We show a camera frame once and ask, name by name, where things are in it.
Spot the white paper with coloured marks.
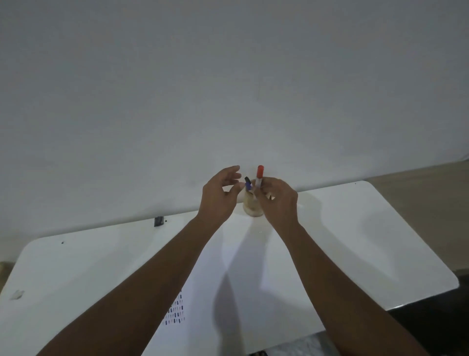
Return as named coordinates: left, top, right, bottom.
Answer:
left=163, top=290, right=187, bottom=327

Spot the person's left forearm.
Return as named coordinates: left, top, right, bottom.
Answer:
left=37, top=215, right=220, bottom=356

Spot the person's left hand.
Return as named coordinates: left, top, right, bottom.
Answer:
left=197, top=165, right=245, bottom=229

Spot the clear glass cup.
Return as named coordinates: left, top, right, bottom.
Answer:
left=243, top=189, right=265, bottom=218

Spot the person's right forearm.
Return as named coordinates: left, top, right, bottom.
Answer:
left=283, top=224, right=431, bottom=356

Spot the person's right hand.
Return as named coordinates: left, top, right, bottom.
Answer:
left=252, top=177, right=303, bottom=237

